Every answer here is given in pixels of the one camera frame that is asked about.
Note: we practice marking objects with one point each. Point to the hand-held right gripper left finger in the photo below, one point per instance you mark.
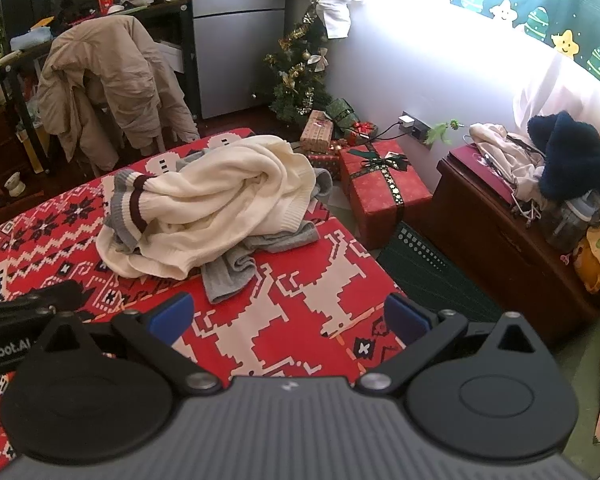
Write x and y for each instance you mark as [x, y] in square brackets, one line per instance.
[172, 312]

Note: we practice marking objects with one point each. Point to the black shelf rack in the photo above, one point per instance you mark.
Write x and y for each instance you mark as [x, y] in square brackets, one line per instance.
[182, 50]

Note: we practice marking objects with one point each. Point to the large red gift box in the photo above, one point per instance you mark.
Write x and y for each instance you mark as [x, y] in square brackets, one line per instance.
[365, 210]

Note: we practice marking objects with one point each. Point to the wall power socket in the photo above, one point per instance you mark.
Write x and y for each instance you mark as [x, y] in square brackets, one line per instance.
[415, 127]

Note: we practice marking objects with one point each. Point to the white ceramic pet bowl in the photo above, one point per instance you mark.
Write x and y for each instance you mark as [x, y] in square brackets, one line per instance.
[15, 184]

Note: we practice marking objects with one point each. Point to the red patterned blanket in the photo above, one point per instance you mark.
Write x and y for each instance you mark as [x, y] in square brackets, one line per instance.
[330, 260]

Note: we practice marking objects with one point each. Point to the silver refrigerator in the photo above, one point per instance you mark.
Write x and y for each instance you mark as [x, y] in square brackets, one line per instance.
[235, 60]

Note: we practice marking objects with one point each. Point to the white sheer curtain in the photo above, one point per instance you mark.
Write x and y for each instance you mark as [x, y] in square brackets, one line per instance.
[570, 90]

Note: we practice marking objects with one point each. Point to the navy fluffy cloth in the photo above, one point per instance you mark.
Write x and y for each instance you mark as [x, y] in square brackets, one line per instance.
[570, 160]

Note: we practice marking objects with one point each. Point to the small Christmas tree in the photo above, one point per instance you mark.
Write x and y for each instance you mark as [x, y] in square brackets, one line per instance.
[295, 80]

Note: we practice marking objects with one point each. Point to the clear plastic bottle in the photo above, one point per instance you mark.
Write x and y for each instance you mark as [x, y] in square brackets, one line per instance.
[570, 225]

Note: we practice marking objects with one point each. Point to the dark wooden cabinet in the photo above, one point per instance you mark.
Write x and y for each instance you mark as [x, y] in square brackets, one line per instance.
[490, 240]

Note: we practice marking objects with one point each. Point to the red patterned gift box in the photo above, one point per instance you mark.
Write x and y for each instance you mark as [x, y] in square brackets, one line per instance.
[325, 165]

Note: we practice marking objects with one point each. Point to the brown gift box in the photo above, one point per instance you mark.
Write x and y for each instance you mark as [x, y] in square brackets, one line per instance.
[316, 132]

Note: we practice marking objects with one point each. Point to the small red gift box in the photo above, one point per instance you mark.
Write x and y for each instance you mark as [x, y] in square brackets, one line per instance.
[362, 132]

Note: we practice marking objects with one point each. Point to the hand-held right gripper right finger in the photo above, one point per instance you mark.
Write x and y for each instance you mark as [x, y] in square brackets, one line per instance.
[405, 317]

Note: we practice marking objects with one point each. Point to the cream knit sweater vest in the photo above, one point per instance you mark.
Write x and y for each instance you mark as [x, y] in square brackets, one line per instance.
[220, 195]

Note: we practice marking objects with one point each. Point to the red cup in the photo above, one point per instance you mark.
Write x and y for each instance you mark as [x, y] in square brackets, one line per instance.
[105, 2]

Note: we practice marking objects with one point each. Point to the green Christmas curtain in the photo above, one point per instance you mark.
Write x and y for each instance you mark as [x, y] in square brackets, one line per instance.
[555, 5]

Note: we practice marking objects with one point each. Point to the green plant sprig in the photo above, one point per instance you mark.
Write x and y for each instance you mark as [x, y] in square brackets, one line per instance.
[442, 132]

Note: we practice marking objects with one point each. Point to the maroon folder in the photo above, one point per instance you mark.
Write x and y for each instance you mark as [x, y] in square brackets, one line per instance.
[475, 165]

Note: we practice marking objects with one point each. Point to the beige jacket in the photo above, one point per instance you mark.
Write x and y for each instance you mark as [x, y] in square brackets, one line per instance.
[115, 75]

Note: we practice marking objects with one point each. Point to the grey garment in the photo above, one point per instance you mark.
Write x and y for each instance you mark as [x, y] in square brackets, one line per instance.
[227, 280]

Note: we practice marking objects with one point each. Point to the green gift box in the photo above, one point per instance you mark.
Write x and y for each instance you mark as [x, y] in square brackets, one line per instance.
[342, 112]

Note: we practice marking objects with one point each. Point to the cream cloth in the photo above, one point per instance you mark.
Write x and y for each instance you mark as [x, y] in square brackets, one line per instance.
[495, 140]

